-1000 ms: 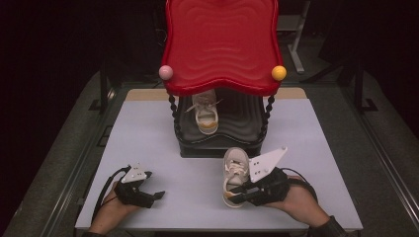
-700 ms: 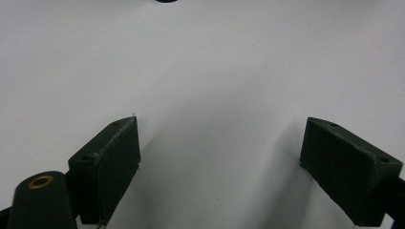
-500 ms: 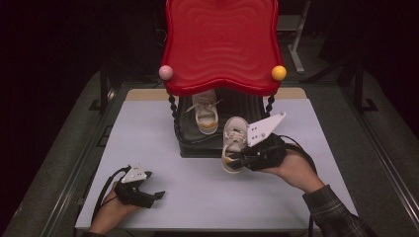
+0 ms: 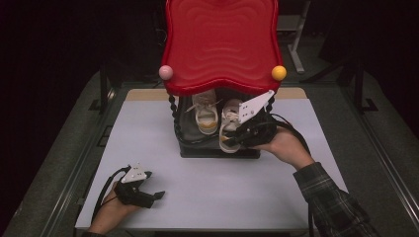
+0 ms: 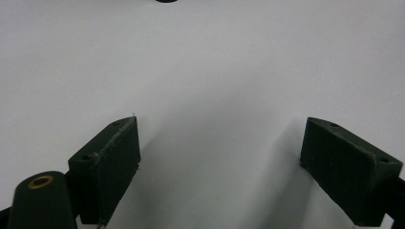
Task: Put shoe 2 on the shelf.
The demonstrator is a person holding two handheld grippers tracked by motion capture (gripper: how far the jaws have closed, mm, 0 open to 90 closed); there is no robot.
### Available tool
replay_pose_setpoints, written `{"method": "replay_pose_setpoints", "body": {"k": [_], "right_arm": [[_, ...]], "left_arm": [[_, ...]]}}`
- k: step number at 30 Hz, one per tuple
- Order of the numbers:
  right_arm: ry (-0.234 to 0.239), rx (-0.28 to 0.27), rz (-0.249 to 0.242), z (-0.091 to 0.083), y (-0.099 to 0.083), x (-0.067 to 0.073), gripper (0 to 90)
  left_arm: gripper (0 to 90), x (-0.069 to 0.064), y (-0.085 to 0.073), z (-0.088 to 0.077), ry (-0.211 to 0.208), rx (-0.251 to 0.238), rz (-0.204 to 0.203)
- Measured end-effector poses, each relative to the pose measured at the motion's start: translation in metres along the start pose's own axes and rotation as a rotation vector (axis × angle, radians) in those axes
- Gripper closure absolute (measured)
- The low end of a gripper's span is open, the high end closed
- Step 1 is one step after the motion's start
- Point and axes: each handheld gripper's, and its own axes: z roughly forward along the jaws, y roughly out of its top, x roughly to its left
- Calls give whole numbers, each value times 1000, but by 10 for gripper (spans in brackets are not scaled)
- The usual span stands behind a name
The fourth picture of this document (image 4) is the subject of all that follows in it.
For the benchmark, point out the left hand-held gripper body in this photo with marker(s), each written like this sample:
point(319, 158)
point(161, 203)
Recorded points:
point(133, 194)

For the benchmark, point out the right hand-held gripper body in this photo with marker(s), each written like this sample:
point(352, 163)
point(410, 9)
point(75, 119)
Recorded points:
point(255, 121)

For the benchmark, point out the beige sneaker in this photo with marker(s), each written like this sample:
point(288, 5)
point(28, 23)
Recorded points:
point(230, 118)
point(206, 113)

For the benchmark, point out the red and black shoe rack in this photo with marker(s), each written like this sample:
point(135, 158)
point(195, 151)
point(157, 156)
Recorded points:
point(220, 46)

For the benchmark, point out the person's left hand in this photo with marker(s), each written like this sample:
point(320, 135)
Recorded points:
point(115, 207)

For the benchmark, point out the person's right hand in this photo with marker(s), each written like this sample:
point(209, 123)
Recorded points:
point(288, 148)

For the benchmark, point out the grey metal stand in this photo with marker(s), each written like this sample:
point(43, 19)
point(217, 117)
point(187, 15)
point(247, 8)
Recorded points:
point(298, 39)

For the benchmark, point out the black stand leg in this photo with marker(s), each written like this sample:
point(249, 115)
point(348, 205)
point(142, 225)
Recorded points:
point(360, 89)
point(103, 89)

